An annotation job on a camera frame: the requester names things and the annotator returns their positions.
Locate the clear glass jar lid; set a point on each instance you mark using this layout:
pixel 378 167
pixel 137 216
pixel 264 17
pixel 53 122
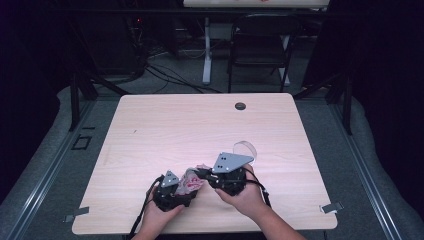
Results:
pixel 248 148

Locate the person's right hand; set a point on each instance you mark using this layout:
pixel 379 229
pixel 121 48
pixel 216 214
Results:
pixel 250 200

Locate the dark equipment cabinet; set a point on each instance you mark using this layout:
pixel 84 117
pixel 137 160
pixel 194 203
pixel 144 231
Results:
pixel 110 46

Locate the grey tape strip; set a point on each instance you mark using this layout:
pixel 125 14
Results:
pixel 76 214
pixel 331 207

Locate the black metal stand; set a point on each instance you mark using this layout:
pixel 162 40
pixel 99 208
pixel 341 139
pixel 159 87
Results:
pixel 347 106
pixel 75 100

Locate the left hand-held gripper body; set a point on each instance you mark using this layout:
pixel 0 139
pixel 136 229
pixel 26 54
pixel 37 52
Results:
pixel 166 198

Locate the white desk leg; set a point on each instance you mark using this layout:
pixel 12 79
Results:
pixel 207 53
pixel 286 66

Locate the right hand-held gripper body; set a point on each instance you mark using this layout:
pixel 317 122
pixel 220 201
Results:
pixel 230 181

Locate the aluminium floor rail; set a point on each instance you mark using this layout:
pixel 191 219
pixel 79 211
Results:
pixel 363 166
pixel 50 173

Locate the person's left hand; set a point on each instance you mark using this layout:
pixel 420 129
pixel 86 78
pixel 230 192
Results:
pixel 153 220

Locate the pink and white plastic bag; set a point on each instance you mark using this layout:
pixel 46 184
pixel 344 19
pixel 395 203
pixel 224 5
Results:
pixel 191 183

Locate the black folding chair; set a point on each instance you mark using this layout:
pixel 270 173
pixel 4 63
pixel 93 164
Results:
pixel 258 36

